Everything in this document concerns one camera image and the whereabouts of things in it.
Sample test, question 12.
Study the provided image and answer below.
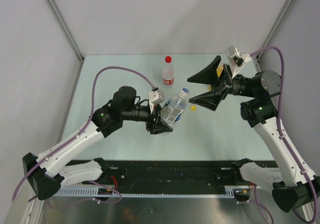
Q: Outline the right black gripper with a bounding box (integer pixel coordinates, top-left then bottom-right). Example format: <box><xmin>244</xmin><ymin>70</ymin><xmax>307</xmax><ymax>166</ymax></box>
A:
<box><xmin>187</xmin><ymin>55</ymin><xmax>257</xmax><ymax>111</ymax></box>

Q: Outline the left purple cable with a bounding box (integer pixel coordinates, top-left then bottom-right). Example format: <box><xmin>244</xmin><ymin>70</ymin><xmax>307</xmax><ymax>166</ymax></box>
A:
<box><xmin>12</xmin><ymin>66</ymin><xmax>157</xmax><ymax>204</ymax></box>

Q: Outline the red cap water bottle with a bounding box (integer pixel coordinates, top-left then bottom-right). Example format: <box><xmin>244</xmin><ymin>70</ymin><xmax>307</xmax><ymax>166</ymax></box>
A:
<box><xmin>162</xmin><ymin>56</ymin><xmax>175</xmax><ymax>86</ymax></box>

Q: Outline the right aluminium frame post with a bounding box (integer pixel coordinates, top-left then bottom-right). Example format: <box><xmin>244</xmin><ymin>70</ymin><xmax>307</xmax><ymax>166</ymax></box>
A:
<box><xmin>261</xmin><ymin>0</ymin><xmax>297</xmax><ymax>48</ymax></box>

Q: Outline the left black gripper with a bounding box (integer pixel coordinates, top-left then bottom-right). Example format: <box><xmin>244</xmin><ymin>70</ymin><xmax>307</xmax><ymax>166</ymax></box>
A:
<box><xmin>121</xmin><ymin>102</ymin><xmax>173</xmax><ymax>134</ymax></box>

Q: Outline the white cap clear bottle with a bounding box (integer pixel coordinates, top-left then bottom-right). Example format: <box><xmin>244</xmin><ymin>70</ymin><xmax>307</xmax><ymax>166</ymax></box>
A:
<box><xmin>161</xmin><ymin>88</ymin><xmax>190</xmax><ymax>128</ymax></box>

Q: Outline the yellow honey pomelo bottle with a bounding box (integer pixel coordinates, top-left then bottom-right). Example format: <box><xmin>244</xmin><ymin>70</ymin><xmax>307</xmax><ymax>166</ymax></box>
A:
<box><xmin>209</xmin><ymin>65</ymin><xmax>224</xmax><ymax>91</ymax></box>

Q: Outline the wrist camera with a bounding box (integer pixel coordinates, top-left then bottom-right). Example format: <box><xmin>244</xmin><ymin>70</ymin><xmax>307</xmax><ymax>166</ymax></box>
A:
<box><xmin>148</xmin><ymin>87</ymin><xmax>165</xmax><ymax>113</ymax></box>
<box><xmin>225</xmin><ymin>45</ymin><xmax>252</xmax><ymax>78</ymax></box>

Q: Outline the left aluminium frame post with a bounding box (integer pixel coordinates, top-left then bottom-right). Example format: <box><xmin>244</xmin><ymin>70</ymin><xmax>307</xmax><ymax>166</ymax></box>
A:
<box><xmin>45</xmin><ymin>0</ymin><xmax>84</xmax><ymax>63</ymax></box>

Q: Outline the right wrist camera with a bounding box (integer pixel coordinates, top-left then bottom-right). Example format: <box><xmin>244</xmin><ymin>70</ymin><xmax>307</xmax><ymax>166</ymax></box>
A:
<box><xmin>225</xmin><ymin>45</ymin><xmax>252</xmax><ymax>78</ymax></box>

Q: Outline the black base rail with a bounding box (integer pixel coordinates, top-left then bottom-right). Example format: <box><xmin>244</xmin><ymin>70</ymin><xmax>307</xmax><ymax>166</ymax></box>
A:
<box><xmin>82</xmin><ymin>159</ymin><xmax>262</xmax><ymax>194</ymax></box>

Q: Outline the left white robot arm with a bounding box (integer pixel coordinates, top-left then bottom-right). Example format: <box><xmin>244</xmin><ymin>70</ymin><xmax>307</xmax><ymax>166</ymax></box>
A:
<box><xmin>22</xmin><ymin>86</ymin><xmax>173</xmax><ymax>201</ymax></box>

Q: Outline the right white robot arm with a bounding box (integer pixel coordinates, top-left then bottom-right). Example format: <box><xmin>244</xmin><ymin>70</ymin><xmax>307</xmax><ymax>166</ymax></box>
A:
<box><xmin>187</xmin><ymin>55</ymin><xmax>320</xmax><ymax>213</ymax></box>

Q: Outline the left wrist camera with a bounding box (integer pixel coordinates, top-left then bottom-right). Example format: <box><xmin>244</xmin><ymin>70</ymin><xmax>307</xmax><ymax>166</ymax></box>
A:
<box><xmin>148</xmin><ymin>87</ymin><xmax>165</xmax><ymax>113</ymax></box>

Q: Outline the yellow bottle cap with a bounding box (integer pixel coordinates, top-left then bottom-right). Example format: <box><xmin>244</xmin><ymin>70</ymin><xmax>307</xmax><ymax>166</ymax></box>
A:
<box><xmin>190</xmin><ymin>105</ymin><xmax>196</xmax><ymax>111</ymax></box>

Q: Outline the aluminium frame post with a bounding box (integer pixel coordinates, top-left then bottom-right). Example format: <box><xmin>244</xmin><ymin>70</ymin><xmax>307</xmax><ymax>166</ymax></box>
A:
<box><xmin>45</xmin><ymin>0</ymin><xmax>84</xmax><ymax>63</ymax></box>
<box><xmin>261</xmin><ymin>0</ymin><xmax>297</xmax><ymax>48</ymax></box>

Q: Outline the grey slotted cable duct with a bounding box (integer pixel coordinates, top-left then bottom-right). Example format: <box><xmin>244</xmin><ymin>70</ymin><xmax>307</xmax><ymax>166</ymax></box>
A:
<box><xmin>54</xmin><ymin>186</ymin><xmax>235</xmax><ymax>199</ymax></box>

